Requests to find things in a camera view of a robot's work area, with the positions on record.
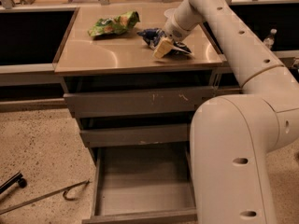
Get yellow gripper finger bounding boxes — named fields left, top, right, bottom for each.
left=153, top=37, right=173, bottom=59

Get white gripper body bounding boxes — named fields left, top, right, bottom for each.
left=163, top=15, right=192, bottom=41

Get blue chip bag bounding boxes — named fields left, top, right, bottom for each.
left=137, top=28, right=192, bottom=55

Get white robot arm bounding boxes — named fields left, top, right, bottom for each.
left=164, top=0, right=299, bottom=224

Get green chip bag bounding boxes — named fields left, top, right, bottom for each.
left=88, top=10, right=140, bottom=37

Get grey drawer cabinet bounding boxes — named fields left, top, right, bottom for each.
left=52, top=2, right=228, bottom=224

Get top grey drawer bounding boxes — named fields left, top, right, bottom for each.
left=64, top=86, right=214, bottom=118

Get grey drawer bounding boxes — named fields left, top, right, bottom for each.
left=82, top=144, right=197, bottom=224
left=64, top=86, right=214, bottom=118
left=80, top=123, right=190, bottom=147

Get middle grey drawer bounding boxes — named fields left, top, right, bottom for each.
left=80, top=123, right=190, bottom=147

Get bottom grey drawer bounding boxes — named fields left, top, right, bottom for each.
left=82, top=144, right=197, bottom=224

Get white bowl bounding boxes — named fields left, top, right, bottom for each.
left=164, top=8, right=175, bottom=19

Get clear water bottle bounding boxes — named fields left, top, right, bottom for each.
left=263, top=29, right=277, bottom=49

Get metal rod with hook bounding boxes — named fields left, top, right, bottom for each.
left=0, top=180, right=90, bottom=215

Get black caster leg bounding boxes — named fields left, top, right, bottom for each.
left=0, top=172, right=27, bottom=194

